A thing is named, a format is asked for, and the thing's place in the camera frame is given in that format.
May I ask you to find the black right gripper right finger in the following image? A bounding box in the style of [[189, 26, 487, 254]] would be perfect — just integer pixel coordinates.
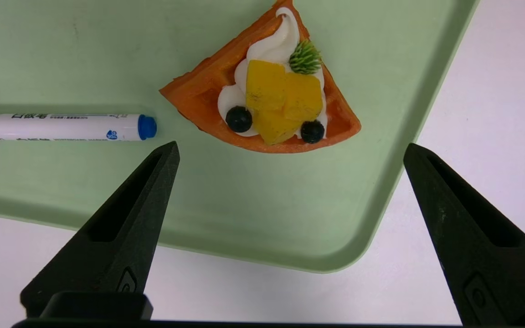
[[403, 143, 525, 328]]

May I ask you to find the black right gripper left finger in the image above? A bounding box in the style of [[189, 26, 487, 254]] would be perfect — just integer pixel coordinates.
[[20, 143, 180, 319]]

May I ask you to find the white marker with blue cap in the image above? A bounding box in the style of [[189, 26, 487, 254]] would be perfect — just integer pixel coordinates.
[[0, 113, 158, 141]]

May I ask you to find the toy waffle with fruit topping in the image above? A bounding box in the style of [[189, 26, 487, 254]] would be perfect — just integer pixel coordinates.
[[159, 0, 362, 154]]

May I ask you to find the light green plastic tray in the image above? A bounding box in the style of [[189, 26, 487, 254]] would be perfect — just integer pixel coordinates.
[[0, 0, 479, 274]]

